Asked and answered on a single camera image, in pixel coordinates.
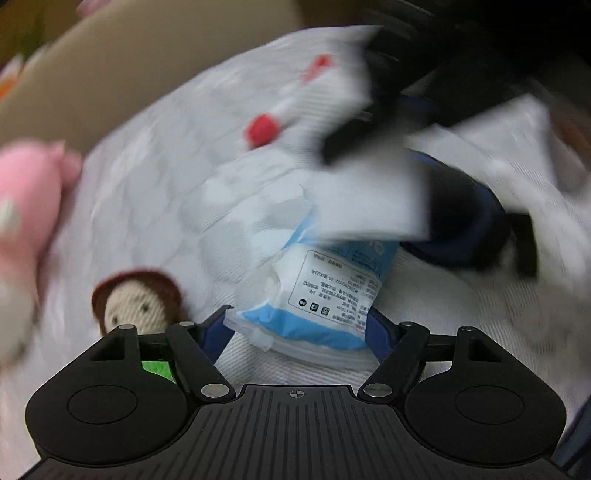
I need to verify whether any person's hand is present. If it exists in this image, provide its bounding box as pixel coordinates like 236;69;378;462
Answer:
550;108;591;169

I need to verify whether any pink white plush toy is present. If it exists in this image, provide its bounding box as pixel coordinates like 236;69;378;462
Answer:
1;140;83;364

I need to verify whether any red white toy rocket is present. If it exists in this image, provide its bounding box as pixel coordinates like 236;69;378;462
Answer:
243;54;334;149

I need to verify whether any white paper towel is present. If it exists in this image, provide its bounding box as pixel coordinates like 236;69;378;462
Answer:
303;28;590;240

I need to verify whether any cardboard box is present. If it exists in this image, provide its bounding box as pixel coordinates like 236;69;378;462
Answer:
1;1;362;153

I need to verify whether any crochet doll green sweater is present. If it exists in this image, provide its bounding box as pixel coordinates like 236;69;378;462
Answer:
90;269;188;384

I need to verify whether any blue wet wipes pack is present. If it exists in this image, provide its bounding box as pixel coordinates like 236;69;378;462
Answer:
225;216;399;370

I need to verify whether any blue black knee pad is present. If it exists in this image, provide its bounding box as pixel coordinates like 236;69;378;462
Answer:
401;148;539;279

